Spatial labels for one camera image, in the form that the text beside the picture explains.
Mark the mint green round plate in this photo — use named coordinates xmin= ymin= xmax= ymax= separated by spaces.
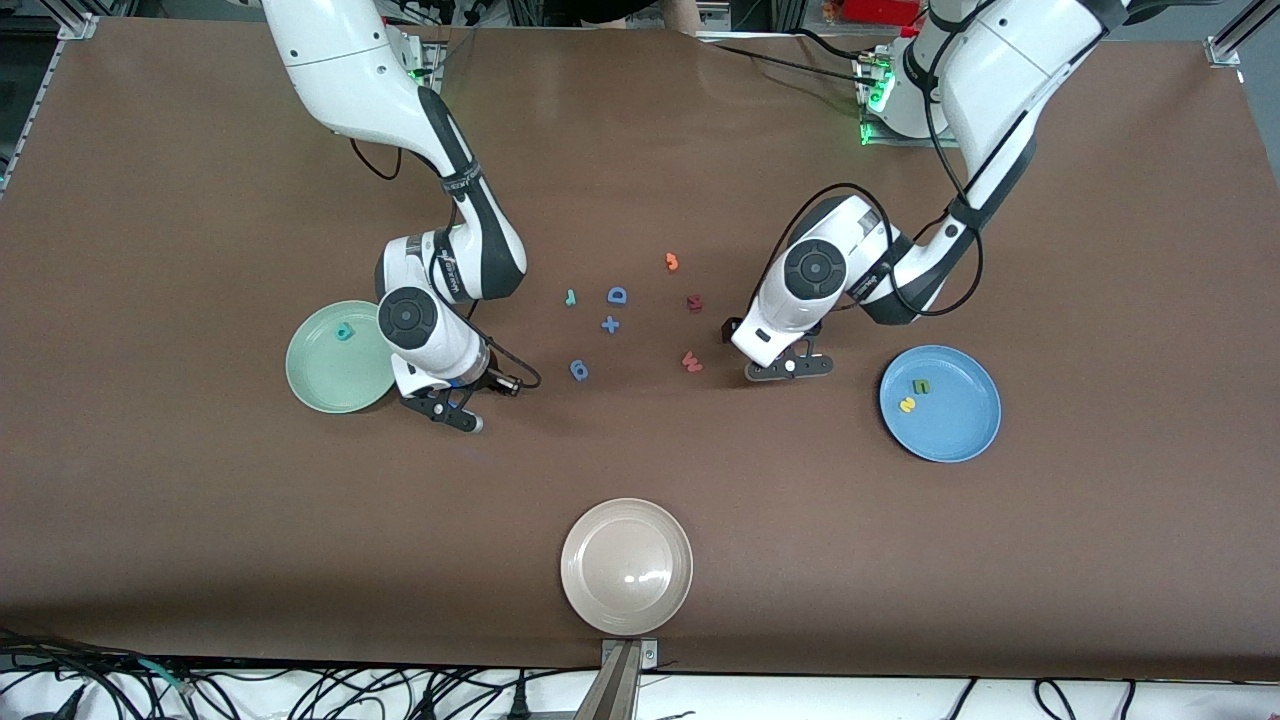
xmin=286 ymin=300 xmax=401 ymax=415

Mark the white round plate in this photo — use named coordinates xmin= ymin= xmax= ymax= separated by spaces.
xmin=560 ymin=498 xmax=694 ymax=638

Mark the blue round plate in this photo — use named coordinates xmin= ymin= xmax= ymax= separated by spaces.
xmin=879 ymin=345 xmax=1002 ymax=464

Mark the brown table cover mat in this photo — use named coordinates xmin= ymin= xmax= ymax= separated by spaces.
xmin=0 ymin=15 xmax=1280 ymax=684

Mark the aluminium profile beam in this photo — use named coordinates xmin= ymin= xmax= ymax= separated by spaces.
xmin=573 ymin=642 xmax=643 ymax=720

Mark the red box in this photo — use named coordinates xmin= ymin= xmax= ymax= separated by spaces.
xmin=840 ymin=0 xmax=923 ymax=28

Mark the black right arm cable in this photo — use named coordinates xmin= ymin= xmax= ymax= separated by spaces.
xmin=348 ymin=135 xmax=543 ymax=393

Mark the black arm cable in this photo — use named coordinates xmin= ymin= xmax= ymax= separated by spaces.
xmin=348 ymin=135 xmax=543 ymax=393
xmin=750 ymin=0 xmax=986 ymax=319

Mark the black right camera mount bracket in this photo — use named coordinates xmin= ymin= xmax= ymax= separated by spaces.
xmin=400 ymin=388 xmax=479 ymax=433

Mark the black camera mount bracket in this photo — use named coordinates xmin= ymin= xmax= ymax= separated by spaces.
xmin=745 ymin=350 xmax=836 ymax=384
xmin=400 ymin=388 xmax=479 ymax=433

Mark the black left camera mount bracket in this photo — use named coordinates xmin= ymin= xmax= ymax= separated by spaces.
xmin=745 ymin=350 xmax=836 ymax=384

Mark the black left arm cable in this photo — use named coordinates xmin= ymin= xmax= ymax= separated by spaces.
xmin=750 ymin=0 xmax=986 ymax=319

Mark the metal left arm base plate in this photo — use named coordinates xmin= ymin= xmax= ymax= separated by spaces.
xmin=860 ymin=120 xmax=959 ymax=149

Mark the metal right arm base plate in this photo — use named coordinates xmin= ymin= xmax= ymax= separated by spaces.
xmin=405 ymin=38 xmax=447 ymax=93

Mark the metal bracket plate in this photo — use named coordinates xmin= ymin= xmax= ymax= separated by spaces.
xmin=600 ymin=637 xmax=660 ymax=669

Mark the teal cable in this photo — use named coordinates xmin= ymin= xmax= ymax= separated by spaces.
xmin=138 ymin=657 xmax=197 ymax=698

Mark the aluminium frame profile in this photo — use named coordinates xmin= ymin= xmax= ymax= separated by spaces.
xmin=0 ymin=0 xmax=101 ymax=196
xmin=1205 ymin=0 xmax=1280 ymax=69

